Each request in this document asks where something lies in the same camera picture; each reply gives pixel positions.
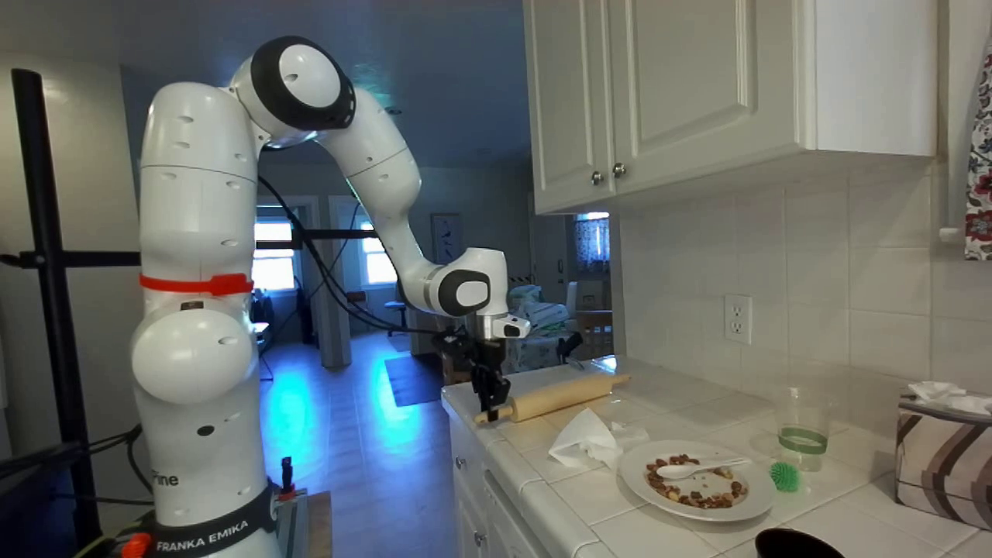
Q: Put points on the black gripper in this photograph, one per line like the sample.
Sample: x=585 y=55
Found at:
x=487 y=365

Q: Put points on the wooden rolling pin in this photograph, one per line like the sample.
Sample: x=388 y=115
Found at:
x=564 y=392

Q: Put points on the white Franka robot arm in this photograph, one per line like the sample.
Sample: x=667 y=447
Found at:
x=196 y=206

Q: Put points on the dark floor rug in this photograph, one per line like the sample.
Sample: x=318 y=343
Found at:
x=415 y=378

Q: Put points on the bed with light bedding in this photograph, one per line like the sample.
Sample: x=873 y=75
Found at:
x=537 y=321

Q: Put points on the crumpled white paper towel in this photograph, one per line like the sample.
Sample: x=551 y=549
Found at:
x=589 y=437

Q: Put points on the bright room window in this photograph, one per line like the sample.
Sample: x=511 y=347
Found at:
x=377 y=266
x=273 y=266

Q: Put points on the white utensil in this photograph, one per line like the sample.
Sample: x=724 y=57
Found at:
x=699 y=471

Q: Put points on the black clamp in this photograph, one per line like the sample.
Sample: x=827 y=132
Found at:
x=286 y=481

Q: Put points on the robot mounting table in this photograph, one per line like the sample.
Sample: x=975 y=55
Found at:
x=304 y=527

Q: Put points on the metal cabinet knob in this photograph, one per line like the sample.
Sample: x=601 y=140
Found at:
x=621 y=168
x=597 y=179

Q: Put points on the white plate with food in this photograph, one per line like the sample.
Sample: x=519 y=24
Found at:
x=745 y=499

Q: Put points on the small green object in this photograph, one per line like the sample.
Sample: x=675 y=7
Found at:
x=786 y=477

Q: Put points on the clear drinking glass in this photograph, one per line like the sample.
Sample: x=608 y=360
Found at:
x=804 y=424

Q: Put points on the white upper cabinet door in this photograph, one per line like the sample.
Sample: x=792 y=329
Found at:
x=701 y=82
x=566 y=95

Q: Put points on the black cup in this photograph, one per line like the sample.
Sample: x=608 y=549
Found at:
x=794 y=543

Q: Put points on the small orange object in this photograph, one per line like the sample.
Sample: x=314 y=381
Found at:
x=135 y=543

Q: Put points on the white crumpled paper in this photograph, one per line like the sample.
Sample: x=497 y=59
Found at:
x=946 y=392

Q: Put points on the black stand pole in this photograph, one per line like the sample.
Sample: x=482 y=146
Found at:
x=49 y=258

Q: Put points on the white upper cabinet box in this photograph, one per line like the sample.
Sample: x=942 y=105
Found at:
x=869 y=73

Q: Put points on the floral window curtain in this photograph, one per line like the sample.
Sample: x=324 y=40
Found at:
x=980 y=157

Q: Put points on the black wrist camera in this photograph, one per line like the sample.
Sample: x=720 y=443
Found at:
x=464 y=343

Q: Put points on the white wall outlet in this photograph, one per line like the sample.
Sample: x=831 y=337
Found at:
x=740 y=321

